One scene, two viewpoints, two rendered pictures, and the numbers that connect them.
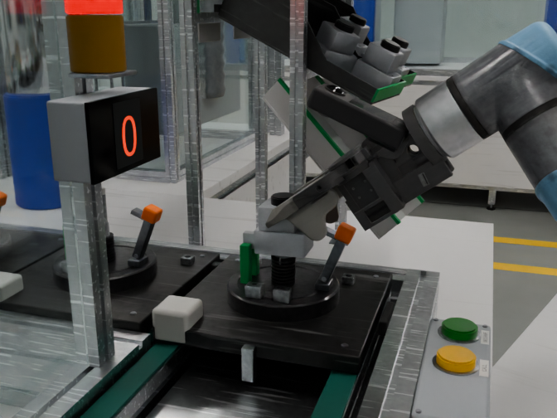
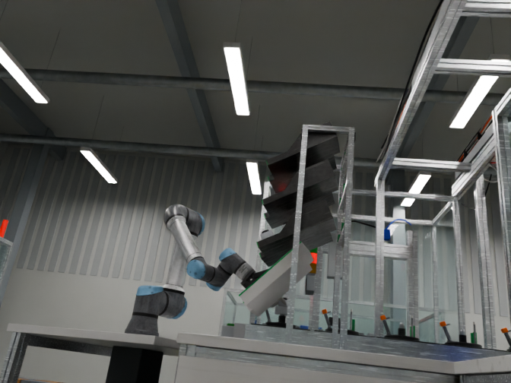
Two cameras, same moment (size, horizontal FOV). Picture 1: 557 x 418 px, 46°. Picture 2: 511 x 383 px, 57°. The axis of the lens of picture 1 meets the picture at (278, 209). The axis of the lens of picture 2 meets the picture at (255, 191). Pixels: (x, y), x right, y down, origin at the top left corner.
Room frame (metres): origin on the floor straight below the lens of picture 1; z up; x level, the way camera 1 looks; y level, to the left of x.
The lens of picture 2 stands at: (2.74, -0.58, 0.76)
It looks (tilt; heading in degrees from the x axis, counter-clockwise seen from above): 22 degrees up; 169
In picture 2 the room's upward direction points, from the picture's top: 7 degrees clockwise
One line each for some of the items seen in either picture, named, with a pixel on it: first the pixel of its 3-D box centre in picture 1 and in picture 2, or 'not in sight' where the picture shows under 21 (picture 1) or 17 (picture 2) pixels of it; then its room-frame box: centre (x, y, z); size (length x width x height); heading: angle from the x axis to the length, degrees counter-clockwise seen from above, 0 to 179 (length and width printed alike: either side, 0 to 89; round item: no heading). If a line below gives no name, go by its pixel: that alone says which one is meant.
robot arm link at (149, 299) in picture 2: not in sight; (149, 299); (0.49, -0.57, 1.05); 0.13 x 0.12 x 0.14; 131
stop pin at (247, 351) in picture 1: (249, 362); not in sight; (0.63, 0.03, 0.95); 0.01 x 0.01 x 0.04; 72
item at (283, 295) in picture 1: (282, 294); not in sight; (0.70, 0.00, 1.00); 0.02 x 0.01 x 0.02; 72
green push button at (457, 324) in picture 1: (458, 332); not in sight; (0.67, -0.21, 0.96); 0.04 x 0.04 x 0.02
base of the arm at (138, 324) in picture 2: not in sight; (143, 325); (0.49, -0.57, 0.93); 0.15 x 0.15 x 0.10
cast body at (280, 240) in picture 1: (275, 222); (285, 306); (0.75, 0.00, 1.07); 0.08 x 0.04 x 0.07; 73
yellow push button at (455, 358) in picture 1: (455, 362); not in sight; (0.61, -0.19, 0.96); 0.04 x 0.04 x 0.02
